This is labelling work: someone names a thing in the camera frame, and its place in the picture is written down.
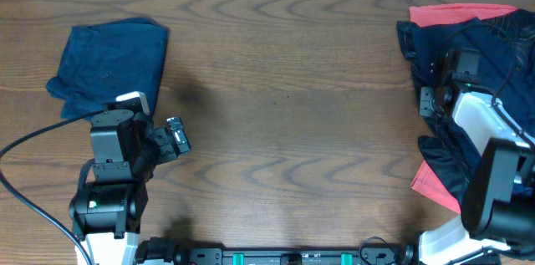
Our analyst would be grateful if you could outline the navy blue shorts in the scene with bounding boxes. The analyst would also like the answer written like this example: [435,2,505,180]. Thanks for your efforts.
[396,13,534,169]

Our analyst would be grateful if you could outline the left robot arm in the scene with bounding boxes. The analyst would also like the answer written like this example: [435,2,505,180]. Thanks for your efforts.
[69,110,191,265]

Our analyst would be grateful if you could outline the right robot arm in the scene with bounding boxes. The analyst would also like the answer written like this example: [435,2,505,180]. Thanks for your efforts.
[418,84,534,264]

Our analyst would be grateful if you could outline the black patterned shorts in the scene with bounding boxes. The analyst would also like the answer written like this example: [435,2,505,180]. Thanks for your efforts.
[425,9,534,211]

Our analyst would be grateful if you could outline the red coral garment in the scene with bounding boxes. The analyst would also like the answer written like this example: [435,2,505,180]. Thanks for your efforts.
[409,3,517,27]

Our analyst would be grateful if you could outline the folded navy shorts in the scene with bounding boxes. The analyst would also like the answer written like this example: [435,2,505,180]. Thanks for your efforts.
[46,18,169,120]

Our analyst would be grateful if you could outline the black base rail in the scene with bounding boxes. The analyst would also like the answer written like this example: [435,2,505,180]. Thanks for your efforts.
[133,237,418,265]

